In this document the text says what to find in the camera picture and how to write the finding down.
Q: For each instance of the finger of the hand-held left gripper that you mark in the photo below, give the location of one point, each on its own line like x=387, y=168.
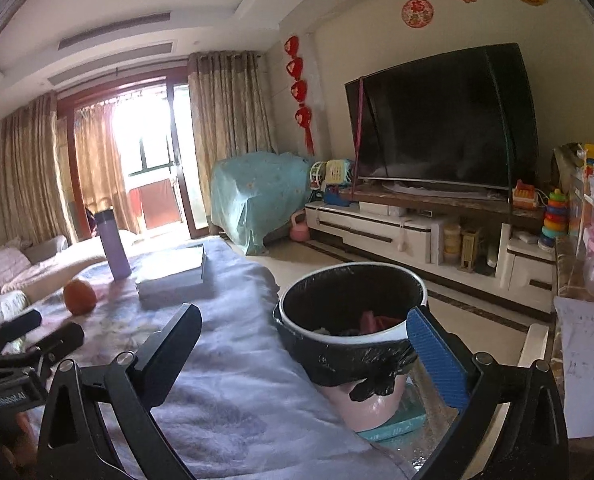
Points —
x=19, y=322
x=57, y=337

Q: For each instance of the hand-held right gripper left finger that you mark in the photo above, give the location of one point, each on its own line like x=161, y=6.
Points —
x=169, y=350

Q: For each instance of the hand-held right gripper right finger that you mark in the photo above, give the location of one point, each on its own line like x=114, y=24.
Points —
x=437, y=360

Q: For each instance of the white bin black liner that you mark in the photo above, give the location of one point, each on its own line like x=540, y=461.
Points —
x=347, y=360

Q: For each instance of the person's left hand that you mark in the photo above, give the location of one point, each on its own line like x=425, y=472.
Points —
x=27, y=435

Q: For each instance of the white patterned cushion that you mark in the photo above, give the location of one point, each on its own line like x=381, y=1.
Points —
x=2, y=310

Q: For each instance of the orange fruit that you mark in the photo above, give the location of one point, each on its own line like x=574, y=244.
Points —
x=79, y=297

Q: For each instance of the small striped pink pillow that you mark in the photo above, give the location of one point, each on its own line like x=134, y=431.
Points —
x=2, y=270

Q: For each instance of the teal box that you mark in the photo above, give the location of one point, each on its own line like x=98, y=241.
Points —
x=397, y=420

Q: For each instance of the beige sofa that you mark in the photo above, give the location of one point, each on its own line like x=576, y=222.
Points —
x=67, y=265

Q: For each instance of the grey cushion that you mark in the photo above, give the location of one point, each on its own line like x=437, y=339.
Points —
x=44, y=249

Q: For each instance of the picture book stack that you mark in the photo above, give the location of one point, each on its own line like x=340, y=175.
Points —
x=172, y=270

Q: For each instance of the white chair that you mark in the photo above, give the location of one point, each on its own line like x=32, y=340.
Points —
x=532, y=345

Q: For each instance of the purple thermos bottle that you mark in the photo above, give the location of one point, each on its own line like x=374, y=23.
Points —
x=114, y=250

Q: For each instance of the stack of yellow jars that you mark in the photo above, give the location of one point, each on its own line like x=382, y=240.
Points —
x=452, y=244

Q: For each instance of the white television cabinet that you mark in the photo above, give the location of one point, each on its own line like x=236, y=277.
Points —
x=367, y=230

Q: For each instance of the white paper sheet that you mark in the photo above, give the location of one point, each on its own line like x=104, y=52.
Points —
x=587, y=370

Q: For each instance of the wide beige curtain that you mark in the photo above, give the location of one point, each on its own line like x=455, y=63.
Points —
x=32, y=170

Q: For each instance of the sheer beige curtain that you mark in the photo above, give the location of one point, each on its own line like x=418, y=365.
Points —
x=102, y=170

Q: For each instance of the pink kettlebell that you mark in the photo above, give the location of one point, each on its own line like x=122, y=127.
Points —
x=301, y=231

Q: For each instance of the turquoise cover cloth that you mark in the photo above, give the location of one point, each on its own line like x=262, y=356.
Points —
x=257, y=195

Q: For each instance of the rainbow stacking rings toy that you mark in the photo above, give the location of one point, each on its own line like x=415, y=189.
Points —
x=553, y=220

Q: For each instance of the orange toy cash register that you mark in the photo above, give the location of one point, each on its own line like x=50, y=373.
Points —
x=523, y=195

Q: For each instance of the blue toy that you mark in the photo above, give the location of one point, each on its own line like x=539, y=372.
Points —
x=337, y=196

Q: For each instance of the yellow green toy box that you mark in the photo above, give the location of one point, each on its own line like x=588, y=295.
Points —
x=339, y=171

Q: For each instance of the white round toy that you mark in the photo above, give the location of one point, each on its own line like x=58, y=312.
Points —
x=318, y=175

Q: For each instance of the tall beige curtain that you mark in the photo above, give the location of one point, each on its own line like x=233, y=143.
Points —
x=227, y=135

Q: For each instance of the black television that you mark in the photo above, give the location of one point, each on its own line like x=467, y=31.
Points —
x=442, y=120

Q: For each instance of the pink ribbon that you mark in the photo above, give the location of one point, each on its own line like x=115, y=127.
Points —
x=360, y=125

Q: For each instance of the wooden toy frame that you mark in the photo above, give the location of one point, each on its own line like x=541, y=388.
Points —
x=469, y=252

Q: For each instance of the wooden balcony door frame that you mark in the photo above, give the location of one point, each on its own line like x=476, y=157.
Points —
x=67, y=160

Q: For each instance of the round red wall decal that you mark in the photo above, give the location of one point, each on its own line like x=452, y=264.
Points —
x=418, y=12

